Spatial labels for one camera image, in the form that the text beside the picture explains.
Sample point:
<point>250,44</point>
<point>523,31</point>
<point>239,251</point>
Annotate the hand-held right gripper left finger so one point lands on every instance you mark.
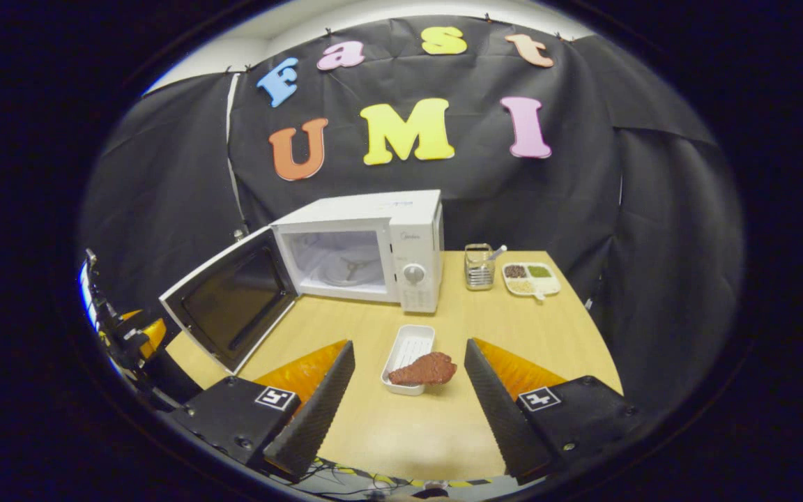
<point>314,418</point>

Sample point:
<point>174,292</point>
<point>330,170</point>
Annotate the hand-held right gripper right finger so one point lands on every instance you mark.
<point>506,418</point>

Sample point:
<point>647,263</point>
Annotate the reddish brown meat piece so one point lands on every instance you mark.
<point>426,369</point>

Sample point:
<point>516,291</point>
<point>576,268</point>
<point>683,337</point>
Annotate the black backdrop cloth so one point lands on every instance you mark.
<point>583,195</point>

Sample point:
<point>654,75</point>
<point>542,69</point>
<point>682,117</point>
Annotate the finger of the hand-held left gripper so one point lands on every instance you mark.
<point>155,333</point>

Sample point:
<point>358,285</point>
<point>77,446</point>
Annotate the white divided bean dish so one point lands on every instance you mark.
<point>530,279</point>

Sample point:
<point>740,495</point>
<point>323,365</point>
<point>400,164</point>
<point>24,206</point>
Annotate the white microwave oven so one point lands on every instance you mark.
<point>415,237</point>

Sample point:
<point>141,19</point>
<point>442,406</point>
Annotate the white rectangular tray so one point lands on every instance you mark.
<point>412,341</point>

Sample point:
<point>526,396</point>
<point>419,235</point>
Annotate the striped spoon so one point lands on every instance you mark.
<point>498,252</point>

